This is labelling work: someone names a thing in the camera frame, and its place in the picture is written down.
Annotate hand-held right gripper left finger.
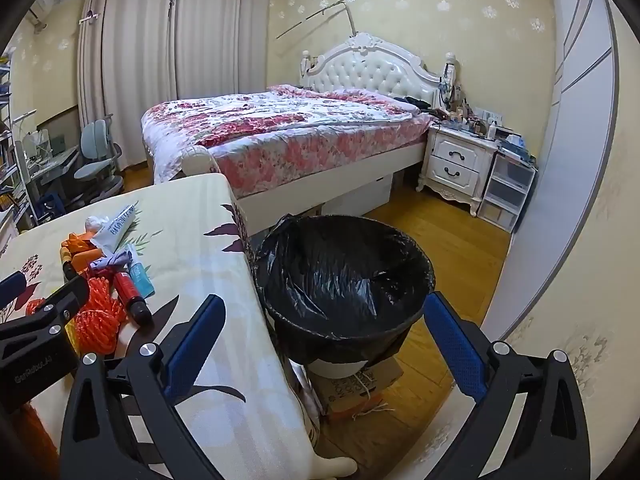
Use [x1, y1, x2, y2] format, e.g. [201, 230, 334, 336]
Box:
[59, 294, 251, 480]

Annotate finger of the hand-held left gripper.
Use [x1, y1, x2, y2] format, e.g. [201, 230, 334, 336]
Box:
[0, 276, 90, 356]
[0, 271, 27, 311]

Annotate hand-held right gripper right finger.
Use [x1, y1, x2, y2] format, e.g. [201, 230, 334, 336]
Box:
[422, 290, 591, 480]

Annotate orange plastic bag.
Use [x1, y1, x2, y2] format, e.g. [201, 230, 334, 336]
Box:
[60, 232, 108, 278]

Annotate lilac paper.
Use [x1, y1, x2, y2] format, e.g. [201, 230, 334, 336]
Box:
[90, 249, 133, 276]

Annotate red bottle with black cap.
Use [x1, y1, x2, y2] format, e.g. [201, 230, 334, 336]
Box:
[112, 271, 153, 321]

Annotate teal tube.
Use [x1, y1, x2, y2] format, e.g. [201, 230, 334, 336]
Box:
[124, 244, 156, 297]

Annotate white squeeze tube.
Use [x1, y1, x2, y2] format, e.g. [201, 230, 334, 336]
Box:
[92, 202, 138, 253]

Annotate trash bin with black bag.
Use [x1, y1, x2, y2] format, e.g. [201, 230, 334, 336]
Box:
[252, 214, 437, 377]

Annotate orange cloth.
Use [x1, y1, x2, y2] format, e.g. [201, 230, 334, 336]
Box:
[17, 402, 61, 480]

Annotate blue crate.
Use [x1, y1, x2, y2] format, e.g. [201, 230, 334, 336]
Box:
[37, 192, 66, 218]

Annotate grey study desk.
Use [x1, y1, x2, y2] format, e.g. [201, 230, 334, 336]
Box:
[20, 127, 83, 211]

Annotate grey-blue desk chair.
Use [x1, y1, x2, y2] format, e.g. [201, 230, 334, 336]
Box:
[74, 115, 126, 201]

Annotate clear plastic drawer unit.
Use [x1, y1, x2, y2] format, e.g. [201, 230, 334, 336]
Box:
[477, 152, 538, 233]

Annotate white desk lamp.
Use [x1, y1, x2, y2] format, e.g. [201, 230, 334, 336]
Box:
[10, 109, 38, 133]

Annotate white bookshelf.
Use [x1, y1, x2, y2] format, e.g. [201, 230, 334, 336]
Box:
[0, 45, 31, 241]

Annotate white storage box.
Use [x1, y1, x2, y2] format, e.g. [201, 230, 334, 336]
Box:
[325, 172, 393, 216]

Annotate white nightstand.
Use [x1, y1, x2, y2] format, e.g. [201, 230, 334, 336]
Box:
[416, 122, 501, 218]

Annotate pile of small boxes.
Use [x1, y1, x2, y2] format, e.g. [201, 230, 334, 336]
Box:
[492, 130, 538, 166]

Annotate cluster of small bottles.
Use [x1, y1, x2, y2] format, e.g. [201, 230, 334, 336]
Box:
[435, 105, 506, 138]

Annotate red floral quilt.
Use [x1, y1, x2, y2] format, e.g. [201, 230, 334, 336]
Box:
[141, 85, 436, 198]

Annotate dark clothes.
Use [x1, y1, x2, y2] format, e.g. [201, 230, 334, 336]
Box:
[392, 95, 433, 111]

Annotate beige curtain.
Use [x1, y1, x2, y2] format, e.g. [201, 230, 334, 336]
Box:
[172, 0, 273, 106]
[77, 0, 176, 171]

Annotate white sliding wardrobe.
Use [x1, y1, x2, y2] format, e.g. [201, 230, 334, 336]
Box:
[480, 0, 640, 411]

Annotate white air conditioner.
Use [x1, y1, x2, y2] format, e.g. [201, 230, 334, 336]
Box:
[27, 0, 53, 26]

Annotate white bed with tufted headboard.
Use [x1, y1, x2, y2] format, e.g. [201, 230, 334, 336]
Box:
[140, 32, 458, 236]

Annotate thin metal pole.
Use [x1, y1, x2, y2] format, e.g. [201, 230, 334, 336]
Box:
[277, 0, 358, 41]

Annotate cardboard box with string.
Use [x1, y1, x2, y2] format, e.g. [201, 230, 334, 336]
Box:
[307, 352, 405, 417]

